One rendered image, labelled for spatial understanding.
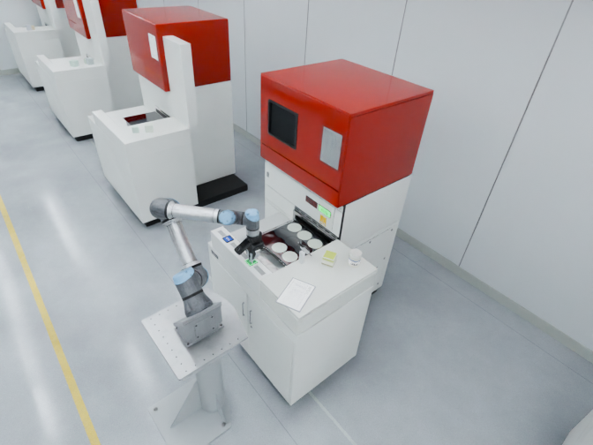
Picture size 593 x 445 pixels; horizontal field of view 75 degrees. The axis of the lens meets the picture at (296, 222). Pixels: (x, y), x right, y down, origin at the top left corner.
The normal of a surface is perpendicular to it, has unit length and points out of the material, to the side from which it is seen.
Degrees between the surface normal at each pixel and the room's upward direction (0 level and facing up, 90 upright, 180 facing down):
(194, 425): 0
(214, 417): 0
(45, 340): 0
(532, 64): 90
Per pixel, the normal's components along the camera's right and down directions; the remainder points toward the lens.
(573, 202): -0.77, 0.35
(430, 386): 0.06, -0.79
